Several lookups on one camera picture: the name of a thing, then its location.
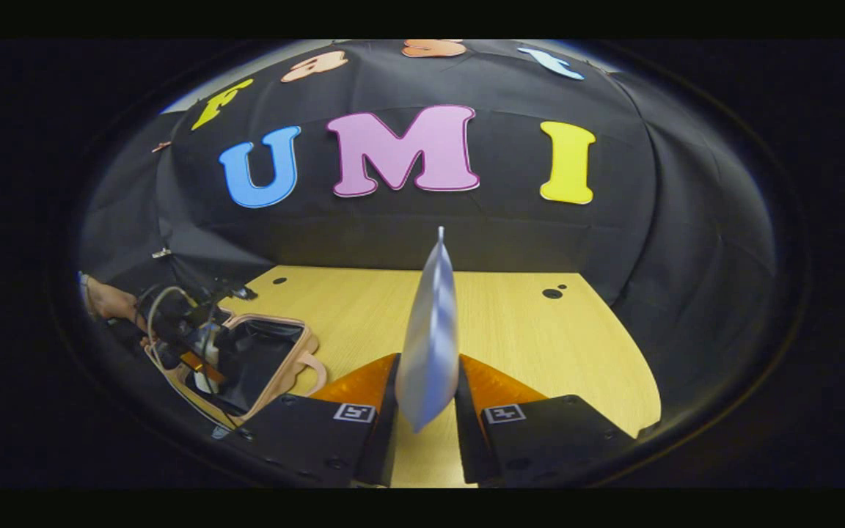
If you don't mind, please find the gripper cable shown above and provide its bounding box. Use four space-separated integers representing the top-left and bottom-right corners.
145 286 190 345

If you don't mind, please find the white squeeze tube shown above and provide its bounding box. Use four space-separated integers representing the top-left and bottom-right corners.
395 226 460 433

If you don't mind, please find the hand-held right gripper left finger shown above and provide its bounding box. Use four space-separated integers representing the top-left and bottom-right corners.
243 352 402 489

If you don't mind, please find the white pump bottle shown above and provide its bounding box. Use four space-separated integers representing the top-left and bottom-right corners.
194 323 222 395

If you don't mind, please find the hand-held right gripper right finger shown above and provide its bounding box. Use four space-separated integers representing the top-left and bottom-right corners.
455 353 640 488

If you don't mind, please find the pink suitcase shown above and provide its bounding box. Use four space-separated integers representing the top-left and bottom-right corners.
145 314 328 428

